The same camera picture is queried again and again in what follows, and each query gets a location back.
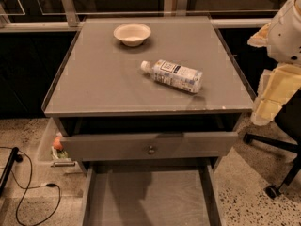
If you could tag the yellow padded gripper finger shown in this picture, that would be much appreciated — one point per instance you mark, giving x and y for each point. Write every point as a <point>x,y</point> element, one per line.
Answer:
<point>275,89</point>
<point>259,39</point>

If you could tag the grey top drawer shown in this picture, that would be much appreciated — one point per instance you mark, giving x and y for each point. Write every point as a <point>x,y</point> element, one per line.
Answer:
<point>148,146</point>

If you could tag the blue labelled plastic bottle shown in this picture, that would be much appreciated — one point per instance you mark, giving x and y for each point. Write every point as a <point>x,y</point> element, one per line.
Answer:
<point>174,75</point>

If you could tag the metal railing bracket left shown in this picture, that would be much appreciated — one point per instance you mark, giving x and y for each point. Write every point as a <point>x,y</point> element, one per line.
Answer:
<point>70,13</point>

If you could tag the white paper bowl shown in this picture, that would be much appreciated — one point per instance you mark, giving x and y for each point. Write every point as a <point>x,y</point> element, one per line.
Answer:
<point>132,35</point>

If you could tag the grey open middle drawer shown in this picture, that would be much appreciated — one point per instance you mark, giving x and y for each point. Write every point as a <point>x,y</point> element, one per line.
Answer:
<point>145,195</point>

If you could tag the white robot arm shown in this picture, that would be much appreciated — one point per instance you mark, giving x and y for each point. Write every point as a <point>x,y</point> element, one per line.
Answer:
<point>282,39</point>

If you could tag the black office chair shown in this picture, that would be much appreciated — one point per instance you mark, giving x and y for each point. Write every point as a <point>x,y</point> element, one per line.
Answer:
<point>289,121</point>

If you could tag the grey drawer cabinet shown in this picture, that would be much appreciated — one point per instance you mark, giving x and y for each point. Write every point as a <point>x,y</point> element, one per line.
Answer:
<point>147,88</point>

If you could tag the orange toy in bin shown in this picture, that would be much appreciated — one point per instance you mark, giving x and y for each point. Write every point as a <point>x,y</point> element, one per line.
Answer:
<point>56,143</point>

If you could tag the black bar on floor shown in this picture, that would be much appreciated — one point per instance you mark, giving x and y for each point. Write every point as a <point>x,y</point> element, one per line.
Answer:
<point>5,174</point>

